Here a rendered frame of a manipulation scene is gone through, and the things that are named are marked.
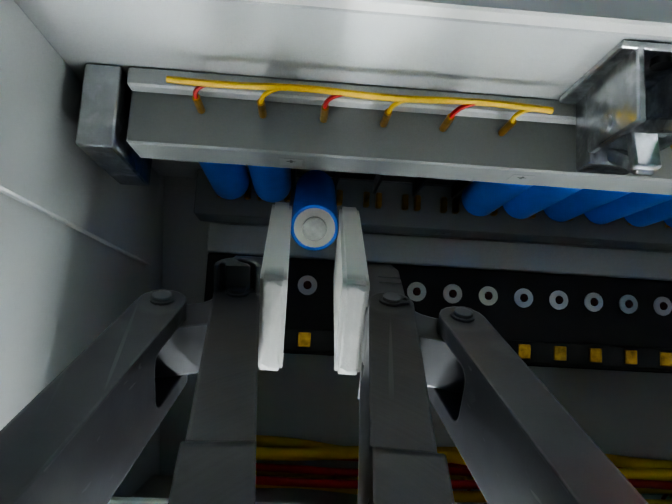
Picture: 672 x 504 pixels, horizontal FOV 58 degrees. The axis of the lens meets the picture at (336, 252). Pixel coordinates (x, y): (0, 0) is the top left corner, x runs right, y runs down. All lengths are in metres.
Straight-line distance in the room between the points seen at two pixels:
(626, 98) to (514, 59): 0.03
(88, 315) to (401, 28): 0.16
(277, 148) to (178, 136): 0.03
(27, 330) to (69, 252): 0.04
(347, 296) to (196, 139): 0.08
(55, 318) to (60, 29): 0.10
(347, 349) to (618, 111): 0.10
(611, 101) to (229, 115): 0.12
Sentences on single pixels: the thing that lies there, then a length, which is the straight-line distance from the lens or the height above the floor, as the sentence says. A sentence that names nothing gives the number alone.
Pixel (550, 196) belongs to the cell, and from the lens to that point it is 0.27.
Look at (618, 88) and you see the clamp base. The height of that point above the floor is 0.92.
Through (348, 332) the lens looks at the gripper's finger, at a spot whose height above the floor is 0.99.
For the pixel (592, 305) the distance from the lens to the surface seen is 0.38.
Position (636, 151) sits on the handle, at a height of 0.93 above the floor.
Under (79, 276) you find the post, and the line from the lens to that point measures 0.25.
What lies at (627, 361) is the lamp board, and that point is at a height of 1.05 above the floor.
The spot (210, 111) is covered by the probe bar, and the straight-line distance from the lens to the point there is 0.21.
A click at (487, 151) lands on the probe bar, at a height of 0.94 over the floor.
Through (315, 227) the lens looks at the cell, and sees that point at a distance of 0.22.
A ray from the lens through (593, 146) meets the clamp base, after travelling 0.20.
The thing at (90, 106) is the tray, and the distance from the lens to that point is 0.21.
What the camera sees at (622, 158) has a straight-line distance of 0.20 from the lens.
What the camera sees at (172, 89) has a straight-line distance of 0.21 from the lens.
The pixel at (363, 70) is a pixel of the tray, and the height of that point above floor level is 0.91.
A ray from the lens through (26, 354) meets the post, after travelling 0.21.
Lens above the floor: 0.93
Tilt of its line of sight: 12 degrees up
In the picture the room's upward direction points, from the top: 176 degrees counter-clockwise
